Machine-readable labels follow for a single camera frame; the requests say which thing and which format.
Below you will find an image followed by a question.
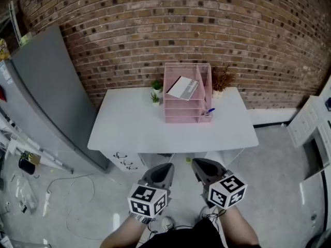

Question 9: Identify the white desk with drawers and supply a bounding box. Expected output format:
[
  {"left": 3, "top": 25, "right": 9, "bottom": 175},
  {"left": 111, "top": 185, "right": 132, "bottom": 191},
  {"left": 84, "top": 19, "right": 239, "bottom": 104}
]
[{"left": 87, "top": 86, "right": 259, "bottom": 174}]

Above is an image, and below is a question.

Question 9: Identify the person's white shoe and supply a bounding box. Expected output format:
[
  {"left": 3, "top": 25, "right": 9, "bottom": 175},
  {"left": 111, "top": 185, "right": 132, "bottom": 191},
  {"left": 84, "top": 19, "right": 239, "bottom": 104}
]
[
  {"left": 200, "top": 207, "right": 218, "bottom": 222},
  {"left": 161, "top": 215, "right": 177, "bottom": 233}
]

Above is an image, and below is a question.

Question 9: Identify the black bucket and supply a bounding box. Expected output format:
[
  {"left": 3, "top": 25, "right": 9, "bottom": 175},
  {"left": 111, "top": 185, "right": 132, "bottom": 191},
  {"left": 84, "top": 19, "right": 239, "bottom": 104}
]
[{"left": 18, "top": 155, "right": 36, "bottom": 176}]

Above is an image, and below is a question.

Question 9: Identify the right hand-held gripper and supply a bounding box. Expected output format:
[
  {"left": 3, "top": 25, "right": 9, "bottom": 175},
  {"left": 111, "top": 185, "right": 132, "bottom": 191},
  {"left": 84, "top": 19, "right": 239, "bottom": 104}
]
[{"left": 191, "top": 158, "right": 248, "bottom": 209}]

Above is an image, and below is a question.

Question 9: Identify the silver wristwatch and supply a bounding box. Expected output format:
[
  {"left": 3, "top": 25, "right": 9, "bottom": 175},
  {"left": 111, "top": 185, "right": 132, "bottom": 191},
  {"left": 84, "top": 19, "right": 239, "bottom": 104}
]
[{"left": 129, "top": 213, "right": 156, "bottom": 224}]

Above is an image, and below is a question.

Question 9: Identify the person's white left shoe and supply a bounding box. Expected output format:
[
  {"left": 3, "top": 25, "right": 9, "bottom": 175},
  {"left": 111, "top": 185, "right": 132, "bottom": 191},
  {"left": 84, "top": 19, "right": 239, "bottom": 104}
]
[{"left": 161, "top": 215, "right": 177, "bottom": 233}]

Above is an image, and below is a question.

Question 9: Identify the white floor cable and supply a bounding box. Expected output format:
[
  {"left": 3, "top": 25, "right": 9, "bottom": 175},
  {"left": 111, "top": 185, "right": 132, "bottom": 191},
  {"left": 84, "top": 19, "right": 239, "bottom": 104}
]
[{"left": 48, "top": 173, "right": 104, "bottom": 240}]

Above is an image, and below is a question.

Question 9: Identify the grey white booklet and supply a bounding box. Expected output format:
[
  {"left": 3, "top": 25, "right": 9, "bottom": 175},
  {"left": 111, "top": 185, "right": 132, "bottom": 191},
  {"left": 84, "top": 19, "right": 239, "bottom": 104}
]
[{"left": 166, "top": 75, "right": 200, "bottom": 101}]

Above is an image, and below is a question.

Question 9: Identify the person's white right shoe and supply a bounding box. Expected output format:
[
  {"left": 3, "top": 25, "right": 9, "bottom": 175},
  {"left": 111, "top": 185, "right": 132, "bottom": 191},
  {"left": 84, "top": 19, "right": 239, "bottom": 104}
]
[{"left": 200, "top": 207, "right": 218, "bottom": 222}]

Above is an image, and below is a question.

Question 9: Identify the grey refrigerator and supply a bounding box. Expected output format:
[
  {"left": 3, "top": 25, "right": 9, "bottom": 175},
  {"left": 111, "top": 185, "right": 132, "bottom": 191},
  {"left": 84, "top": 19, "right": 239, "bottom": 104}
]
[{"left": 0, "top": 26, "right": 109, "bottom": 174}]

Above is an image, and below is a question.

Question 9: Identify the white drawer cabinet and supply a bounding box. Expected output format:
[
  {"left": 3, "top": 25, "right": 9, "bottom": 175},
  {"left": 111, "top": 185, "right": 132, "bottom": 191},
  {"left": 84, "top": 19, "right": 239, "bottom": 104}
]
[{"left": 287, "top": 75, "right": 331, "bottom": 181}]

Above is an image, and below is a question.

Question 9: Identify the person's black clothing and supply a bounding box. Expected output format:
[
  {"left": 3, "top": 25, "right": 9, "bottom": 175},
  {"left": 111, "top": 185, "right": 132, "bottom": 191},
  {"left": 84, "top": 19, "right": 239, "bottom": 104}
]
[{"left": 139, "top": 217, "right": 228, "bottom": 248}]

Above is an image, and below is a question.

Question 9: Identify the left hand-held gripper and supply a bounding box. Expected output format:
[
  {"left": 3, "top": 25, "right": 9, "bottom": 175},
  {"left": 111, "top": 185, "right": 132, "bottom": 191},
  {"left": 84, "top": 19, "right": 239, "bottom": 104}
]
[{"left": 127, "top": 163, "right": 174, "bottom": 219}]

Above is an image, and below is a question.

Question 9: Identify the green leafy potted plant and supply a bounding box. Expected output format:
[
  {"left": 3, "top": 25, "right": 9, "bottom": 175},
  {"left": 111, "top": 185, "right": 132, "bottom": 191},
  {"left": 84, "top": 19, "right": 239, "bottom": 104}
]
[{"left": 151, "top": 79, "right": 164, "bottom": 94}]

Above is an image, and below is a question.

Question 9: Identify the person's left forearm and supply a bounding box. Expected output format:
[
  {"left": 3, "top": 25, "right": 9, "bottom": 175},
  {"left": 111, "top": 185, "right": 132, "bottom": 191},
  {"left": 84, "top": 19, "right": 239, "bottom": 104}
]
[{"left": 99, "top": 215, "right": 153, "bottom": 248}]

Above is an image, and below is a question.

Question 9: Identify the dried brown potted plant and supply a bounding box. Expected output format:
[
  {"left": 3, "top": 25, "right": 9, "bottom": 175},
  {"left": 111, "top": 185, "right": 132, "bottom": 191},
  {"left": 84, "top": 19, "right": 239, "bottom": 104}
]
[{"left": 211, "top": 65, "right": 236, "bottom": 99}]

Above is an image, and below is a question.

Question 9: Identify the white metal shelving unit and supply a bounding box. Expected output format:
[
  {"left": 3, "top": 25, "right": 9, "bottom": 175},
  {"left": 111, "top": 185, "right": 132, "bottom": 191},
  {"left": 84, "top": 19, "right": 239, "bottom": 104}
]
[{"left": 0, "top": 1, "right": 74, "bottom": 174}]

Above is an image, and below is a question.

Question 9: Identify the clear plastic bag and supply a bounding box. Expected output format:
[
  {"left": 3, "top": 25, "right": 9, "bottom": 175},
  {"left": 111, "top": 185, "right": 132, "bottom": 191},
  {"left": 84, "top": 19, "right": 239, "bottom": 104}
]
[{"left": 7, "top": 174, "right": 39, "bottom": 214}]

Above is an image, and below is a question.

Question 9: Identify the person's right forearm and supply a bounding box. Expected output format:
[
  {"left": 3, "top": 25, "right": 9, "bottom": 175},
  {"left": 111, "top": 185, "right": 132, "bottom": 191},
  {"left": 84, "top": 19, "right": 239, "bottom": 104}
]
[{"left": 219, "top": 205, "right": 261, "bottom": 248}]

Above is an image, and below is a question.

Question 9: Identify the small green box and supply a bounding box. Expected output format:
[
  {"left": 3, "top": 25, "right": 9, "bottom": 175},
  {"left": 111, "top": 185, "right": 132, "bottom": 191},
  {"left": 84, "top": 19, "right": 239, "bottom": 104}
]
[{"left": 20, "top": 32, "right": 36, "bottom": 46}]

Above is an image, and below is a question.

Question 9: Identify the pink mesh desk organizer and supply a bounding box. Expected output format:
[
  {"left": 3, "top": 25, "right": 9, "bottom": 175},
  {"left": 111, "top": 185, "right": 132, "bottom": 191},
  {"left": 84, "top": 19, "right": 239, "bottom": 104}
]
[{"left": 162, "top": 62, "right": 213, "bottom": 125}]

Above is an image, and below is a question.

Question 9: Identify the yellow drink bottle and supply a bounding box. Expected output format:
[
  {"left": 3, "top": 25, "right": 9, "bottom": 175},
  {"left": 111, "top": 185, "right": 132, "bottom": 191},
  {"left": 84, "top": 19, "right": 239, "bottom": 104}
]
[{"left": 0, "top": 38, "right": 10, "bottom": 60}]

